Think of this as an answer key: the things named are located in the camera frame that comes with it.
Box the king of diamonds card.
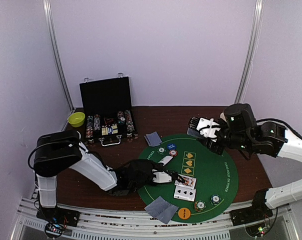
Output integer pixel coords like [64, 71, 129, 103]
[174, 175, 196, 189]

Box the three of spades card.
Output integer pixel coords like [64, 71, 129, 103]
[173, 186, 196, 202]

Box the deck of cards clear box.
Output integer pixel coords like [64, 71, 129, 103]
[186, 128, 204, 139]

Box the green twenty chip stack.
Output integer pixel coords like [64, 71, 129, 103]
[157, 147, 166, 155]

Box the blue small blind button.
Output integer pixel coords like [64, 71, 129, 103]
[166, 143, 176, 151]

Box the dealt playing cards blue back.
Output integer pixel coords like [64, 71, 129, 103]
[156, 203, 178, 224]

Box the orange big blind button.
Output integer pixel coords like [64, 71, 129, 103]
[178, 207, 191, 220]

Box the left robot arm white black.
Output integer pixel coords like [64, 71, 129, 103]
[27, 130, 186, 222]

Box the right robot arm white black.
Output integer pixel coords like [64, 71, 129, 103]
[196, 103, 302, 221]

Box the white patterned mug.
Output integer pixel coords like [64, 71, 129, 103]
[220, 112, 226, 121]

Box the round green poker mat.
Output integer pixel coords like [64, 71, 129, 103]
[138, 134, 239, 223]

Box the chip row in case right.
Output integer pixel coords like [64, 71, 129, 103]
[117, 110, 136, 134]

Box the chip row in case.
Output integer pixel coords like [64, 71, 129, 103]
[86, 114, 101, 139]
[117, 110, 136, 134]

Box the right circuit board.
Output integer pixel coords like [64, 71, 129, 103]
[246, 224, 270, 238]

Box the circuit board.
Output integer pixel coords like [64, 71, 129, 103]
[246, 224, 270, 238]
[44, 222, 65, 238]

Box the chip row in case left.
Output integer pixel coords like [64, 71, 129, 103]
[86, 114, 101, 139]

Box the black poker chip case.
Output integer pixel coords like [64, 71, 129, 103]
[79, 76, 138, 147]

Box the green bowl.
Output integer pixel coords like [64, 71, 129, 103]
[68, 112, 86, 128]

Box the left circuit board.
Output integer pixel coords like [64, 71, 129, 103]
[44, 222, 65, 238]

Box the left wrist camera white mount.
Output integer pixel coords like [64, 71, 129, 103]
[152, 155, 173, 184]

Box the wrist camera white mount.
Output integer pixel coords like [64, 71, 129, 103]
[188, 116, 221, 139]
[152, 155, 173, 184]

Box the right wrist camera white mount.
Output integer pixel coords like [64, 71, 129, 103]
[188, 116, 221, 139]

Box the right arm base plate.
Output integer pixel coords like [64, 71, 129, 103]
[230, 206, 273, 226]

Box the right aluminium frame post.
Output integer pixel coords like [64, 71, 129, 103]
[234, 0, 265, 104]

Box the aluminium frame post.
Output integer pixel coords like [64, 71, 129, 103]
[234, 0, 265, 104]
[43, 0, 75, 112]

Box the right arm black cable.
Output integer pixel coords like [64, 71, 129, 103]
[255, 118, 302, 143]

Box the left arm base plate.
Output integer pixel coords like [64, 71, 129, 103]
[36, 207, 80, 227]

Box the left aluminium frame post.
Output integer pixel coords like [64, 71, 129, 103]
[43, 0, 75, 112]

